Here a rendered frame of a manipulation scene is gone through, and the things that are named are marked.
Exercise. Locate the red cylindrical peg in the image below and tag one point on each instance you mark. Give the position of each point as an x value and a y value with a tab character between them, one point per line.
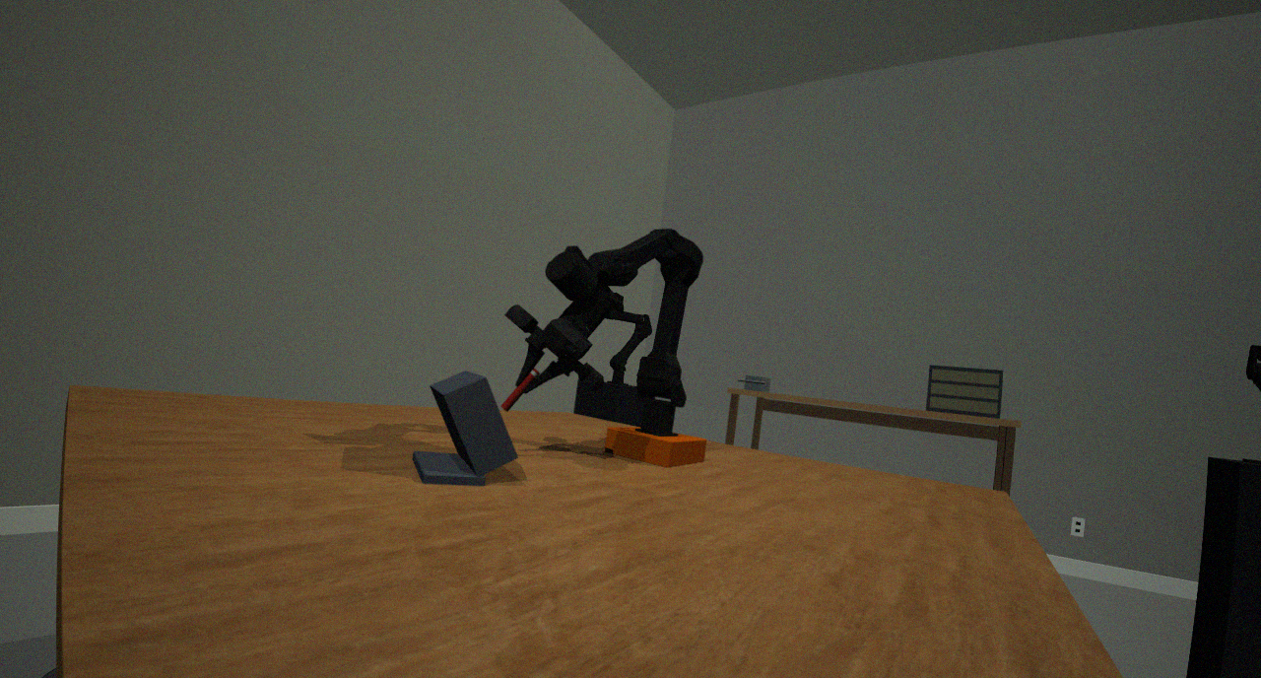
515	395

